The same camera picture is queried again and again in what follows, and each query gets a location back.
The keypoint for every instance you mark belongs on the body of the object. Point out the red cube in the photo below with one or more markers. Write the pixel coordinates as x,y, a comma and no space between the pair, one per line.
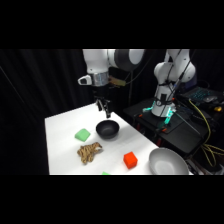
130,160

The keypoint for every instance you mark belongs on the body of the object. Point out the grey bowl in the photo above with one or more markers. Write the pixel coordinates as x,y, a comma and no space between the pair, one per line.
167,162

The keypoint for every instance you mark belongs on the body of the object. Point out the black robot stand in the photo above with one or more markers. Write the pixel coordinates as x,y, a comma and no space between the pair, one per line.
181,131

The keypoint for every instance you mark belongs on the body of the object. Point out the tan box behind wrist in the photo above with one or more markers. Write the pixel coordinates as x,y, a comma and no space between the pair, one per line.
117,82

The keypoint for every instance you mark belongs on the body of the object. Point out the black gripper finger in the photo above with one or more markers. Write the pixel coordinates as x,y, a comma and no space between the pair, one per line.
99,106
107,111

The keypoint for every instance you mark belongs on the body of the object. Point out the black laptop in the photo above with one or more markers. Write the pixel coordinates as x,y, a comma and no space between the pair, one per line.
204,93

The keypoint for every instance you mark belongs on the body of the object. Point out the black bowl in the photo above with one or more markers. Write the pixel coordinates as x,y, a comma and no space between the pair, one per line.
107,130

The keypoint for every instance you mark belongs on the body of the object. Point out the black curtain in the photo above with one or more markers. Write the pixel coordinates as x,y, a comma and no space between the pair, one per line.
36,83

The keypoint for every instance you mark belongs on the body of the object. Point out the small yellow object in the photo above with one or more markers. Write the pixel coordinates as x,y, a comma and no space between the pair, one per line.
217,108

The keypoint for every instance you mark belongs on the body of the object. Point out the green square block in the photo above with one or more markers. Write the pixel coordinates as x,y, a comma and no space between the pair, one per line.
82,134

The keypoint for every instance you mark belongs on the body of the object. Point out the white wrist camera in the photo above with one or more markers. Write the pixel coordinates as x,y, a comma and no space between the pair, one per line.
84,80

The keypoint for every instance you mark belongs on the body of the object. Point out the flat green piece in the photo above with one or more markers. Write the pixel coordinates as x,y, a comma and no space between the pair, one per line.
105,173

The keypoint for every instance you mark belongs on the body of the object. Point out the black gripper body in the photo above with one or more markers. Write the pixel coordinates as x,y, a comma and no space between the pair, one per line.
100,92

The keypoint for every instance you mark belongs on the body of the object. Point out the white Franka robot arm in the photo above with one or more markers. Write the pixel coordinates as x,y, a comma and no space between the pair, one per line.
165,71

